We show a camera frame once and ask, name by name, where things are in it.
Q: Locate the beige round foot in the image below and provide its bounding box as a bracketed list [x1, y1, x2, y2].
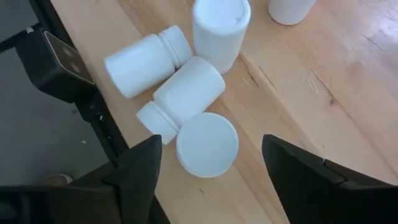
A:
[42, 173, 74, 187]

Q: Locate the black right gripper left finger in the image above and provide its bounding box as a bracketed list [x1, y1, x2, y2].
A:
[0, 134, 163, 224]

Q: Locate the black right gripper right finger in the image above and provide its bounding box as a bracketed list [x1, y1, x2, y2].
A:
[262, 134, 398, 224]

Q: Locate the white plastic pill bottle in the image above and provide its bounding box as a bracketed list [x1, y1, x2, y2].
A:
[267, 0, 317, 26]
[175, 112, 240, 179]
[104, 25, 193, 100]
[136, 55, 226, 146]
[192, 0, 252, 75]

